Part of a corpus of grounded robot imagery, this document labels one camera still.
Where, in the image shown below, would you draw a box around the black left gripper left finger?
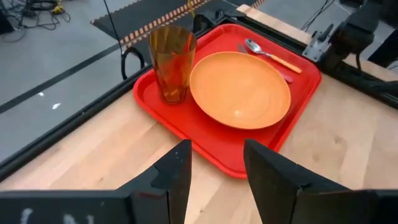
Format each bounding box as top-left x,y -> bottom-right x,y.
0,138 -> 193,224

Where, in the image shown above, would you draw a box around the red plastic tray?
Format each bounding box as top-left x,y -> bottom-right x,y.
132,23 -> 323,180

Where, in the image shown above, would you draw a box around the orange plastic plate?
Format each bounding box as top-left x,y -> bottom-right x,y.
189,50 -> 292,131

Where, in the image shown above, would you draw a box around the black striped-edge floor mat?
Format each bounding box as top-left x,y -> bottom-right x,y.
90,0 -> 269,63

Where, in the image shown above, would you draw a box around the tangled black floor cables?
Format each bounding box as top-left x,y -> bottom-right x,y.
0,0 -> 72,44

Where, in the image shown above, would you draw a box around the yellow hanging cable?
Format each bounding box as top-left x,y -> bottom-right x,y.
185,0 -> 196,17

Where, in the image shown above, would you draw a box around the black hanging cable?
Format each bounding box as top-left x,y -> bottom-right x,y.
102,0 -> 147,82

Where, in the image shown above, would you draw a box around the metal spoon with yellow handle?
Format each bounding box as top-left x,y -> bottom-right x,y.
244,37 -> 303,75

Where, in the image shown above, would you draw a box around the black aluminium table frame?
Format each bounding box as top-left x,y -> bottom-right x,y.
0,8 -> 398,183

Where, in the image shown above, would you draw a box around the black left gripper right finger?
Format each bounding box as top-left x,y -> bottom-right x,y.
243,138 -> 398,224

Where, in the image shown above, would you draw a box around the amber faceted plastic cup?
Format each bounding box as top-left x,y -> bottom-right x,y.
147,24 -> 198,105

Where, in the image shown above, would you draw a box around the metal fork with red handle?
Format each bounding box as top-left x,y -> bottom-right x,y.
237,43 -> 295,85

